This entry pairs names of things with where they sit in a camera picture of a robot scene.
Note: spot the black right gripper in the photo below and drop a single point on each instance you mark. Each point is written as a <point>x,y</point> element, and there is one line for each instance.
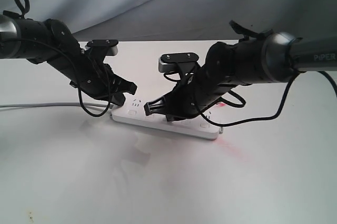
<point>197,90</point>

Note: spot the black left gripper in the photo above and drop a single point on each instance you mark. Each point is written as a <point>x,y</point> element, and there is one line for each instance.
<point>94,77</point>

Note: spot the white five-outlet power strip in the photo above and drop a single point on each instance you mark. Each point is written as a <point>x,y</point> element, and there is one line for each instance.
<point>133,113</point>

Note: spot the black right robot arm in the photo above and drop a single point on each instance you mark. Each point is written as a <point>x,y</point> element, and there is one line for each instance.
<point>257,58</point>

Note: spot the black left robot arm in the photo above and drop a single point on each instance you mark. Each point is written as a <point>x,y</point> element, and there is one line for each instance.
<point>52,42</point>

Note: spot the grey backdrop cloth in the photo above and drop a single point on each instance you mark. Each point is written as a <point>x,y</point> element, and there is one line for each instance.
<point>137,20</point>

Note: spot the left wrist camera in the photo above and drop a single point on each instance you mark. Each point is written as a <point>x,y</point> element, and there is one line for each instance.
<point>102,47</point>

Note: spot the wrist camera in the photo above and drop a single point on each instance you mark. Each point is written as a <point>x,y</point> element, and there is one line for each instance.
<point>102,47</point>
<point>169,62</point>

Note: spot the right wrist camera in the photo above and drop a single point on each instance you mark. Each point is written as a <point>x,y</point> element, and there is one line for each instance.
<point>169,62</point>

